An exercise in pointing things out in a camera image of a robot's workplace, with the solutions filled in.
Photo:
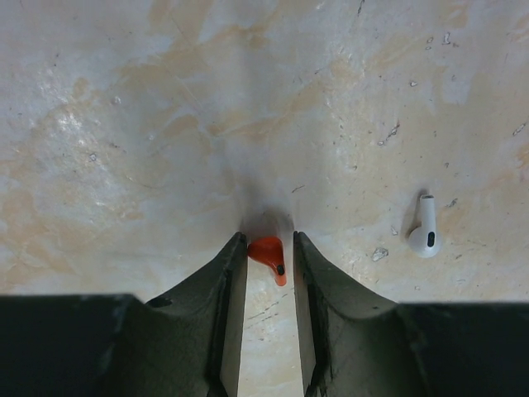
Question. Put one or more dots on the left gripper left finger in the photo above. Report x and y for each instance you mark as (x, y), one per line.
(184, 342)

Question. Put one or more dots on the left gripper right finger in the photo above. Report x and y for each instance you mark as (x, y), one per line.
(354, 342)

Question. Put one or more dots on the orange earbud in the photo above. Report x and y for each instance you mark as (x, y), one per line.
(269, 251)

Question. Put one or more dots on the white earbud lower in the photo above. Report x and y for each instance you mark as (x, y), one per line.
(425, 240)

